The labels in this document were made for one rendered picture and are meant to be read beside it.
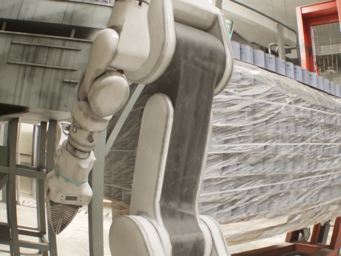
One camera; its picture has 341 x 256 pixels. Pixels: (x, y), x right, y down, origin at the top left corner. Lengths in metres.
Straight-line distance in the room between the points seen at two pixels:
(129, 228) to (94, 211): 0.41
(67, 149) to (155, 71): 0.23
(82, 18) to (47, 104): 0.28
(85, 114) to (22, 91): 0.48
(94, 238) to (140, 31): 0.73
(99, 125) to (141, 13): 0.19
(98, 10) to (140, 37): 0.57
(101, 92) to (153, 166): 0.24
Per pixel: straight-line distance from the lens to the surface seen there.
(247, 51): 1.48
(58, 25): 1.13
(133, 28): 0.60
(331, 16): 3.04
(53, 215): 0.79
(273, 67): 1.57
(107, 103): 0.61
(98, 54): 0.59
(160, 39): 0.77
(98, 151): 1.15
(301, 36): 3.03
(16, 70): 1.08
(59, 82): 1.10
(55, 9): 1.12
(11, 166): 1.50
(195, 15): 0.89
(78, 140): 0.66
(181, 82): 0.78
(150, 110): 0.80
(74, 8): 1.14
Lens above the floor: 0.71
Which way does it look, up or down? 4 degrees up
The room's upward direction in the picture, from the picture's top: 5 degrees clockwise
